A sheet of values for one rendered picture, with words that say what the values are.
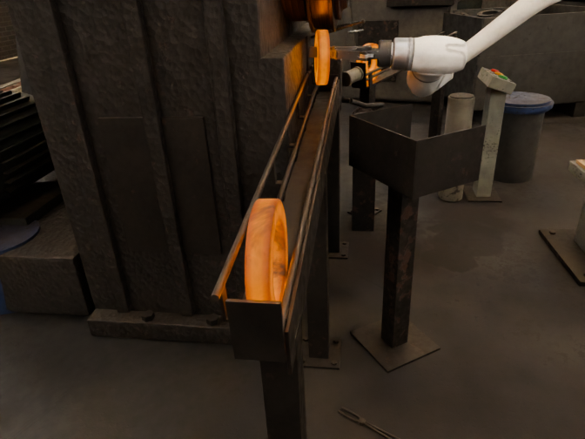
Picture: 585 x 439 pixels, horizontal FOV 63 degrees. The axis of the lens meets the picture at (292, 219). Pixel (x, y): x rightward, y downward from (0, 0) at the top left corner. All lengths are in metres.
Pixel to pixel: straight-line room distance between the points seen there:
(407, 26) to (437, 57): 2.87
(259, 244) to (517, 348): 1.17
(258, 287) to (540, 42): 3.48
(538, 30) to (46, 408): 3.57
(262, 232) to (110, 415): 0.97
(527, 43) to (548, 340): 2.56
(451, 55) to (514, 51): 2.39
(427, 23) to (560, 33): 0.98
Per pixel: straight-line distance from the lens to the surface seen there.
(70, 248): 1.80
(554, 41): 3.98
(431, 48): 1.44
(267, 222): 0.63
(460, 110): 2.36
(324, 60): 1.41
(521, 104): 2.68
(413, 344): 1.57
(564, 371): 1.63
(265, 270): 0.61
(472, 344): 1.63
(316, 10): 1.52
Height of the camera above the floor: 1.04
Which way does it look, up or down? 27 degrees down
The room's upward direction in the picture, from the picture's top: 3 degrees counter-clockwise
